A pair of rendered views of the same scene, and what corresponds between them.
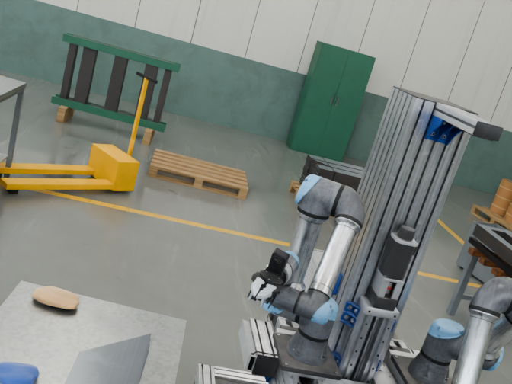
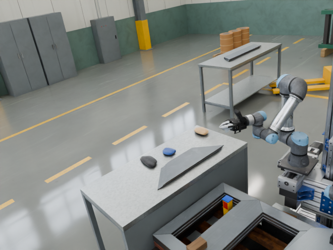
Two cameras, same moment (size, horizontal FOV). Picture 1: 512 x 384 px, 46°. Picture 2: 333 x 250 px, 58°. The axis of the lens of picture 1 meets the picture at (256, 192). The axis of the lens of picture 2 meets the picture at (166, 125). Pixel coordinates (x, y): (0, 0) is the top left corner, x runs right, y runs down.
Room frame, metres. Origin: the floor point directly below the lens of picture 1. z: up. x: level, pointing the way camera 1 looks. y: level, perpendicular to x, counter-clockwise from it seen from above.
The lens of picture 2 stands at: (0.23, -1.43, 2.39)
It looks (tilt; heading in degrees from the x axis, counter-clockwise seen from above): 25 degrees down; 58
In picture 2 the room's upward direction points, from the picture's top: 8 degrees counter-clockwise
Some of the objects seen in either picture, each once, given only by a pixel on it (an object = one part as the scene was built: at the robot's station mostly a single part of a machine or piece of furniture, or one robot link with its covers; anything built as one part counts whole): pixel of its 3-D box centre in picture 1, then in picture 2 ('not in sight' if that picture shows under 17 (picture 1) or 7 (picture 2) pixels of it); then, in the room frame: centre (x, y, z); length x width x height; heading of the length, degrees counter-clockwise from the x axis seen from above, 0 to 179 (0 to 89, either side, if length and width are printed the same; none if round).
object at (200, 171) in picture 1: (199, 173); not in sight; (7.34, 0.75, 0.07); 1.20 x 0.80 x 0.14; 99
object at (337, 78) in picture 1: (329, 102); not in sight; (11.12, -0.82, 0.97); 1.00 x 0.49 x 1.95; 102
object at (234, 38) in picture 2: not in sight; (235, 43); (7.16, 5.10, 0.38); 1.20 x 0.80 x 0.77; 6
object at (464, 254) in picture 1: (494, 256); not in sight; (6.75, -2.83, 0.29); 0.62 x 0.43 x 0.57; 28
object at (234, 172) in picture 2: not in sight; (198, 231); (1.33, 0.07, 0.50); 1.30 x 0.04 x 1.01; 6
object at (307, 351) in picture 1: (310, 341); (298, 156); (2.02, -0.35, 1.09); 0.15 x 0.15 x 0.10
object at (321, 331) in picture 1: (318, 313); (298, 142); (2.02, -0.34, 1.20); 0.13 x 0.12 x 0.14; 76
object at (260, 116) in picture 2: (284, 266); (257, 117); (1.79, -0.15, 1.43); 0.11 x 0.08 x 0.09; 166
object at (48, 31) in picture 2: not in sight; (51, 48); (2.59, 8.25, 0.97); 1.00 x 0.48 x 1.95; 12
